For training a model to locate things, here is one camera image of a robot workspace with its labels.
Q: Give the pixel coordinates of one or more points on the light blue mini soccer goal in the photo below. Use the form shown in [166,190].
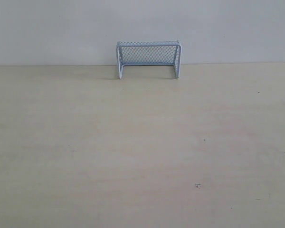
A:
[151,53]

